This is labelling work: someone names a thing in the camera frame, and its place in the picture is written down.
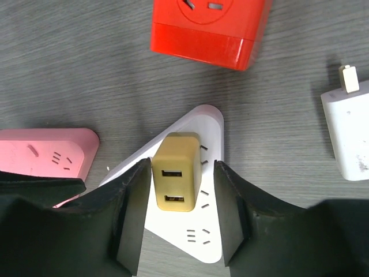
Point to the red cube socket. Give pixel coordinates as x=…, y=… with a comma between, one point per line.
x=225, y=33

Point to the white plug adapter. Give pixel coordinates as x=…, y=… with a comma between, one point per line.
x=346, y=113

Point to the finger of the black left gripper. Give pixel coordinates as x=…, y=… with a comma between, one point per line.
x=49, y=191

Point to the white triangular power strip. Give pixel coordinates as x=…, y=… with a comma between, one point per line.
x=196, y=232

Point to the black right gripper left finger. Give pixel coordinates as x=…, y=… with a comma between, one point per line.
x=127, y=234

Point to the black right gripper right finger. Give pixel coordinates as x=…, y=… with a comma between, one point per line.
x=232, y=211

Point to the yellow plug adapter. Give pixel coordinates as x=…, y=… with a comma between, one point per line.
x=177, y=172

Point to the pink triangular power strip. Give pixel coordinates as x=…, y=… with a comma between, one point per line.
x=48, y=152

